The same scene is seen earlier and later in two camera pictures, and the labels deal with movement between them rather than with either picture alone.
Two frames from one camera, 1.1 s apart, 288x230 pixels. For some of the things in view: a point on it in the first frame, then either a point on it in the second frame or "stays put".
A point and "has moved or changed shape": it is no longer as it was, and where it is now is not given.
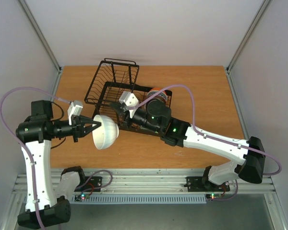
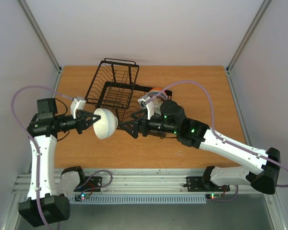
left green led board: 81,197 stays put
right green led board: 213,196 stays put
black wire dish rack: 114,89 stays put
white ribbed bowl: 104,135 has moved or changed shape
